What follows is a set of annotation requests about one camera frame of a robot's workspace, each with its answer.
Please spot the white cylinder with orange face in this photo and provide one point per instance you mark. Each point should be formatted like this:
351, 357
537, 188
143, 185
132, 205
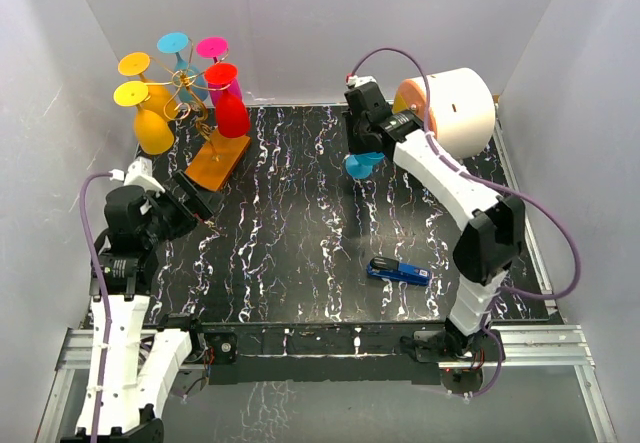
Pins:
456, 105

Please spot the blue wine glass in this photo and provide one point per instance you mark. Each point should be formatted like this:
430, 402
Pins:
186, 77
360, 166

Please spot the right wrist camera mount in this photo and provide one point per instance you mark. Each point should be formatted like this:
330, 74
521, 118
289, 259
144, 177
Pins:
354, 81

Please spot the red wine glass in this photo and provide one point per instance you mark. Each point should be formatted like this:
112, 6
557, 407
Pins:
231, 114

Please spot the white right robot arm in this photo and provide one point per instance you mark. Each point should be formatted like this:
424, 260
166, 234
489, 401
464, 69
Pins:
492, 226

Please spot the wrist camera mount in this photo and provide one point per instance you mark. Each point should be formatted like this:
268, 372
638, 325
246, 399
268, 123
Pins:
354, 81
138, 173

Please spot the pink wine glass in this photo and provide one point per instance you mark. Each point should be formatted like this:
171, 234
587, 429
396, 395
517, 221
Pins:
216, 49

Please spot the blue black stapler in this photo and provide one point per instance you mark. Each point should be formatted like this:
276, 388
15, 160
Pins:
383, 267

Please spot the aluminium frame rail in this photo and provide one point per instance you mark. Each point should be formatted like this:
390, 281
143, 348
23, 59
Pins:
304, 345

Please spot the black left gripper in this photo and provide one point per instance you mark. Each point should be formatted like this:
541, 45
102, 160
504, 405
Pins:
200, 204

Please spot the wooden rack base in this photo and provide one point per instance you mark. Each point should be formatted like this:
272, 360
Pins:
215, 162

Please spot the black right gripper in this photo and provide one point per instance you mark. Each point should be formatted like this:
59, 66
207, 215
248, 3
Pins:
354, 146

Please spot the gold wire wine glass rack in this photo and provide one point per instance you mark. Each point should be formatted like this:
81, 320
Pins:
199, 109

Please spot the yellow wine glass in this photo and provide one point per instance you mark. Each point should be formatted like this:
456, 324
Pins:
151, 130

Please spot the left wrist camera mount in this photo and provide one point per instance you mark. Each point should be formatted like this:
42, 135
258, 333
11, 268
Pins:
138, 173

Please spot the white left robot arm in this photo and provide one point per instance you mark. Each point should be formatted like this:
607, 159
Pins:
126, 394

